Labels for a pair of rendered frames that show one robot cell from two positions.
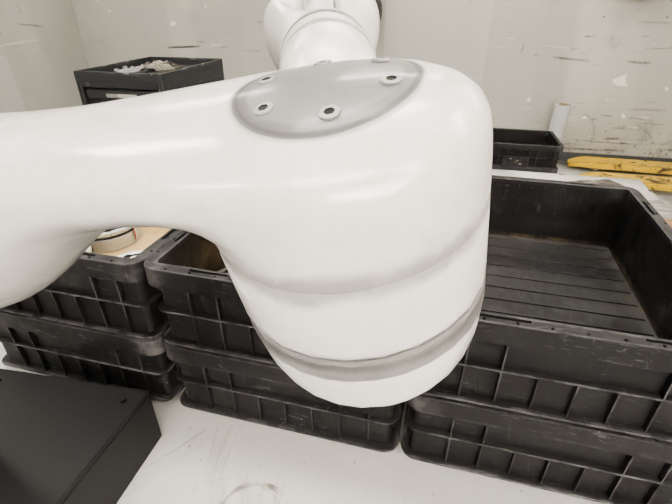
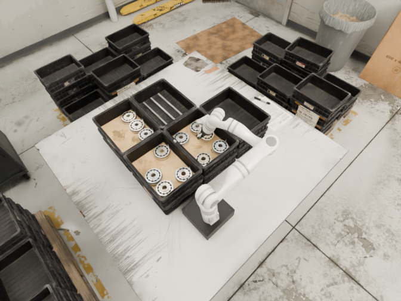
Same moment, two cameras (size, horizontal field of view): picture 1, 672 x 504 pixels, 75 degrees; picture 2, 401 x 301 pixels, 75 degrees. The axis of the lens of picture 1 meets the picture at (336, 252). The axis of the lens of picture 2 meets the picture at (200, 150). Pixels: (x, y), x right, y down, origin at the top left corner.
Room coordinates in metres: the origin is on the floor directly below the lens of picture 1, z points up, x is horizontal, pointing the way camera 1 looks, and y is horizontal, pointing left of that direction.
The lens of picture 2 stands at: (-0.04, 0.83, 2.23)
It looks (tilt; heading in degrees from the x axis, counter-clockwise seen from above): 56 degrees down; 307
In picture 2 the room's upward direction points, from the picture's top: 3 degrees counter-clockwise
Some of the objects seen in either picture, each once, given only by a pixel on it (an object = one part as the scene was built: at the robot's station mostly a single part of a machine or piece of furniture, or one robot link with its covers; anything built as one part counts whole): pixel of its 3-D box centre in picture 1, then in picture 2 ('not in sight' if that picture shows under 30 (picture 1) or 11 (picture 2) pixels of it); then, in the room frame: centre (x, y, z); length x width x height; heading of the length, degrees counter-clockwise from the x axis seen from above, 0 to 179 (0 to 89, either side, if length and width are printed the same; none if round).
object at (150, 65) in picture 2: not in sight; (153, 73); (1.78, -0.80, 0.31); 0.40 x 0.30 x 0.34; 77
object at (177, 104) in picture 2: not in sight; (163, 107); (0.94, -0.08, 0.87); 0.40 x 0.30 x 0.11; 165
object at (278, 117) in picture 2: not in sight; (268, 111); (0.35, -0.59, 0.70); 0.33 x 0.23 x 0.01; 167
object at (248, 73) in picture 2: not in sight; (248, 77); (0.88, -1.36, 0.26); 0.40 x 0.30 x 0.23; 167
